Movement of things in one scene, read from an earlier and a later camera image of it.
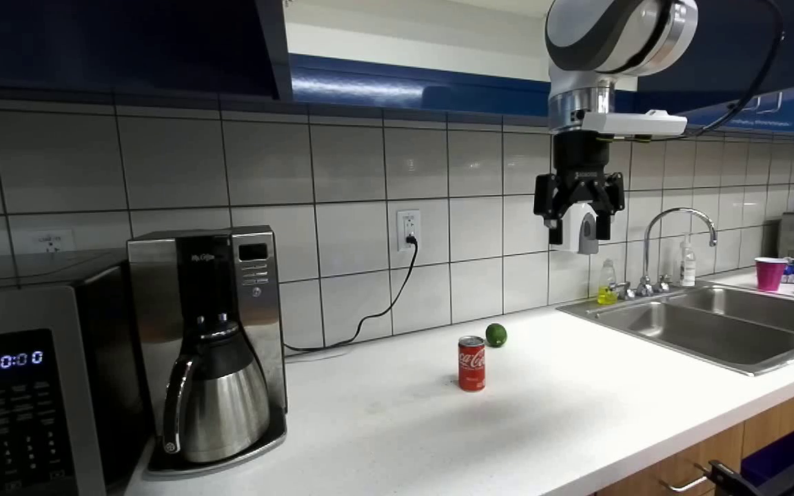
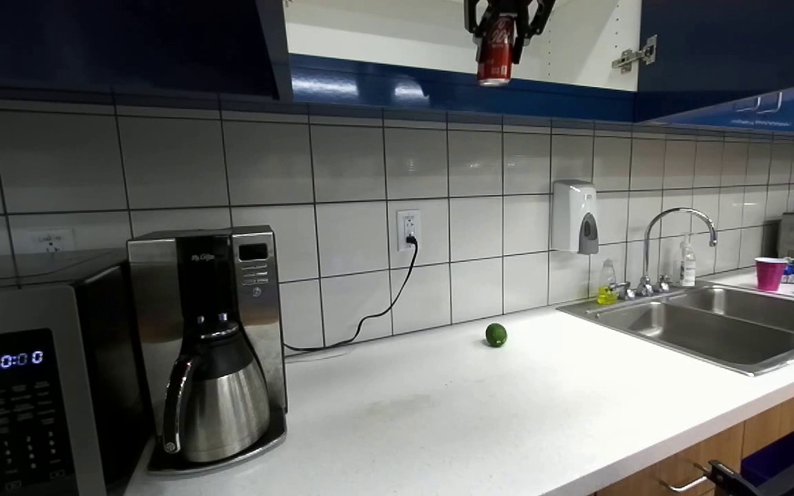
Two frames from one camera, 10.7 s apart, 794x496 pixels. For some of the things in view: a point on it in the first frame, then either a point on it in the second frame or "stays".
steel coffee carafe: x=219 y=400 stays
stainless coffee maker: x=211 y=347 stays
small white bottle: x=687 y=275 stays
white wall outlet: x=410 y=224 stays
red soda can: x=473 y=362 to x=496 y=61
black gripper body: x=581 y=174 to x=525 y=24
